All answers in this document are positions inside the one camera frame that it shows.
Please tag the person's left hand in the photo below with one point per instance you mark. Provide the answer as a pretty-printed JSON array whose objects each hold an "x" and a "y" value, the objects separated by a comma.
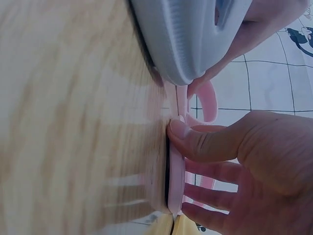
[{"x": 266, "y": 14}]

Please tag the person's right hand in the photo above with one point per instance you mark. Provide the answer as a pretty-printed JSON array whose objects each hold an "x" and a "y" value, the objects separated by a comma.
[{"x": 269, "y": 171}]

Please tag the person's left fingers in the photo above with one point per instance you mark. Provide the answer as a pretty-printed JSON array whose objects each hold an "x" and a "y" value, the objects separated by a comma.
[{"x": 269, "y": 14}]

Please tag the pink foam slipper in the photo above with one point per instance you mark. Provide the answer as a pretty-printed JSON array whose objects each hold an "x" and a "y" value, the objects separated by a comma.
[{"x": 176, "y": 171}]

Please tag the yellow flat object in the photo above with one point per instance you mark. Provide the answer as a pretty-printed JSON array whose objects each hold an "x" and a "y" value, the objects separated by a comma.
[{"x": 159, "y": 226}]

